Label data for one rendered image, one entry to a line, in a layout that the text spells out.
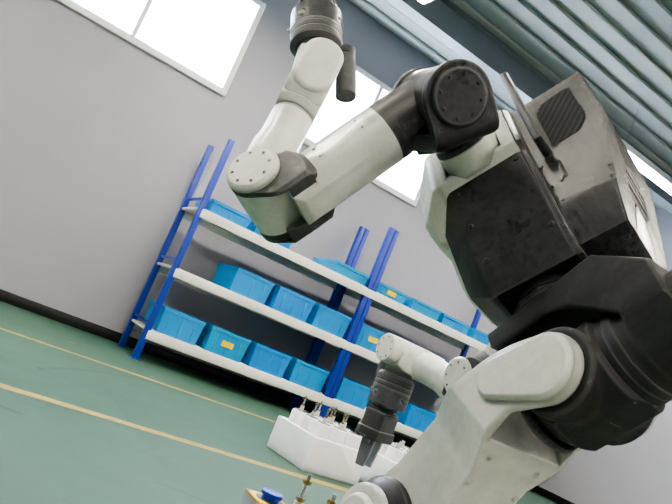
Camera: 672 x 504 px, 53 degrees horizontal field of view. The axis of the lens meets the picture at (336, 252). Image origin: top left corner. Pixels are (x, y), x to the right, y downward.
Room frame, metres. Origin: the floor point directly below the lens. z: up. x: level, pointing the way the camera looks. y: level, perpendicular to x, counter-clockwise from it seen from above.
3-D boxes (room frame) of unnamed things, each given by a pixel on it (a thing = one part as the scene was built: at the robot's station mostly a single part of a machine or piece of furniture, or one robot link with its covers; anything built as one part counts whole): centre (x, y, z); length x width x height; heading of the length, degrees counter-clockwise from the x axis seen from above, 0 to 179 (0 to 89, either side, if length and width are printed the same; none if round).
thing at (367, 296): (6.56, -0.31, 0.97); 3.68 x 0.64 x 1.94; 117
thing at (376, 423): (1.55, -0.23, 0.51); 0.13 x 0.10 x 0.12; 147
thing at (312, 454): (3.86, -0.32, 0.09); 0.39 x 0.39 x 0.18; 34
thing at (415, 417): (7.03, -1.32, 0.36); 0.50 x 0.38 x 0.21; 27
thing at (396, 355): (1.55, -0.22, 0.63); 0.11 x 0.11 x 0.11; 29
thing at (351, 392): (6.64, -0.55, 0.36); 0.50 x 0.38 x 0.21; 28
